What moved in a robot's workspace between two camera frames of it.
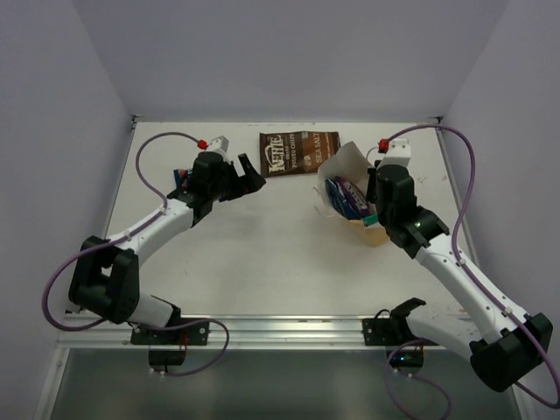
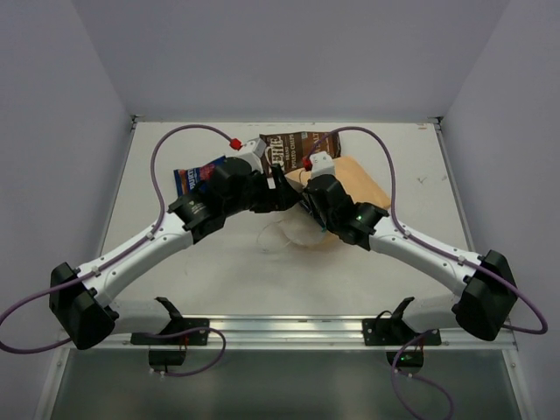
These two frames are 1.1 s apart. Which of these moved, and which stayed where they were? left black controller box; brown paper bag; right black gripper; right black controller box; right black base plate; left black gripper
Moved: right black gripper; left black gripper; brown paper bag
Stayed: right black base plate; left black controller box; right black controller box
